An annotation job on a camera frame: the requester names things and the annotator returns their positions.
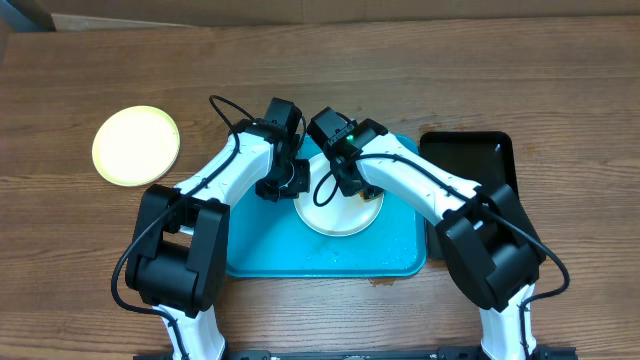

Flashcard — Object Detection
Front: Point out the white plate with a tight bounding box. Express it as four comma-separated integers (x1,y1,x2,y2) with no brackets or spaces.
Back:
294,154,384,237

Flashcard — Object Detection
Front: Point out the yellow-green plate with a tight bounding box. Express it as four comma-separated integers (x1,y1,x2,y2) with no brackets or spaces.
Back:
92,105,181,187

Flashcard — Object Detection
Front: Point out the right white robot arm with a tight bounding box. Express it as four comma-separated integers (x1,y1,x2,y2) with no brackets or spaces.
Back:
308,114,546,359

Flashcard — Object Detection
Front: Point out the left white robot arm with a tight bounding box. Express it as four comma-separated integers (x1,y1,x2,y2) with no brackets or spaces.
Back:
111,115,309,359

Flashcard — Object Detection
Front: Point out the blue plastic tray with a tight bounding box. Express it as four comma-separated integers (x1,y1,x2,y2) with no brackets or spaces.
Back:
224,133,428,279

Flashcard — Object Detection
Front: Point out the black water tray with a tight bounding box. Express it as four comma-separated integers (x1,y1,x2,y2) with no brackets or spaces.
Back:
418,130,520,262

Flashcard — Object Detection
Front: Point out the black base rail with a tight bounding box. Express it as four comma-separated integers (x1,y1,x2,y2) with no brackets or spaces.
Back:
132,346,579,360

